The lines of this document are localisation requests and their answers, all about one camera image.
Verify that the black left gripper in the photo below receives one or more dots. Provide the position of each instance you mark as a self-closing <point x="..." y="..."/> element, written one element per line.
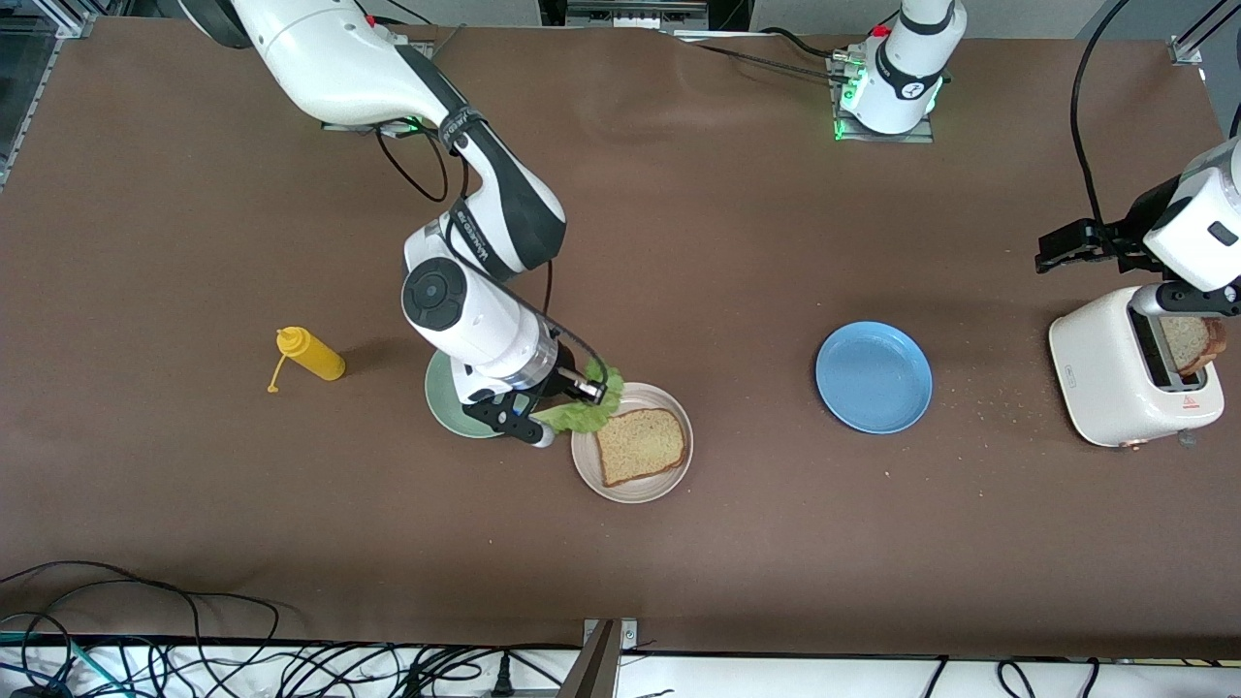
<point x="1140" y="226"/>

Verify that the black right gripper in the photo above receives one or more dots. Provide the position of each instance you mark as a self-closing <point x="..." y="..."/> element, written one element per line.
<point x="561" y="375"/>

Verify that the green lettuce leaf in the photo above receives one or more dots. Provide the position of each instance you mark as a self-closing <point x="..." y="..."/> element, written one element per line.
<point x="587" y="417"/>

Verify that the brown bread slice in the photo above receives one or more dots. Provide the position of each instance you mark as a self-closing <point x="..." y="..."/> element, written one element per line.
<point x="640" y="446"/>
<point x="1188" y="341"/>

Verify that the yellow mustard squeeze bottle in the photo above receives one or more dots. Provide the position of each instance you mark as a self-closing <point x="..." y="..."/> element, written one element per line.
<point x="315" y="357"/>

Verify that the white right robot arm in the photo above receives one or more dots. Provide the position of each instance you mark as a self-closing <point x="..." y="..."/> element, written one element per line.
<point x="465" y="310"/>

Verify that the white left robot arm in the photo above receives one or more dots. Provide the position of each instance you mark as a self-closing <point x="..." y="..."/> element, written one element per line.
<point x="1202" y="233"/>

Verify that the beige plate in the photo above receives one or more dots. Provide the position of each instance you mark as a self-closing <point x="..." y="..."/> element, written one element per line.
<point x="630" y="492"/>

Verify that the mint green plate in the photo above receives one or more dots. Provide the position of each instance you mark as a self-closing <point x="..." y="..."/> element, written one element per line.
<point x="441" y="397"/>

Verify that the blue plate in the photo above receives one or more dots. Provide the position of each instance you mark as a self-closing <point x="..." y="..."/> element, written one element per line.
<point x="874" y="377"/>

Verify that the white toaster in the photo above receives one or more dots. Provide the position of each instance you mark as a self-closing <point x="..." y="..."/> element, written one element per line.
<point x="1100" y="373"/>

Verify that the black power plug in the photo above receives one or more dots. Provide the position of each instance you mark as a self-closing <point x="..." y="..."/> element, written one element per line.
<point x="502" y="679"/>

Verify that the grey power strip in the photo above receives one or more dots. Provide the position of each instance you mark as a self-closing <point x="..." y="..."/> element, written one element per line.
<point x="635" y="15"/>

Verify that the aluminium corner bracket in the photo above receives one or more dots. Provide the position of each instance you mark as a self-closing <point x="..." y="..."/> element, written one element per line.
<point x="1185" y="50"/>

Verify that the grey metal table bracket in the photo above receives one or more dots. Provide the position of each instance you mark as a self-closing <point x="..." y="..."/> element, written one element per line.
<point x="596" y="669"/>

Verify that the aluminium frame rail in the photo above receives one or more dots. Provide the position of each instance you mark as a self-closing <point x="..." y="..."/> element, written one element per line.
<point x="68" y="19"/>

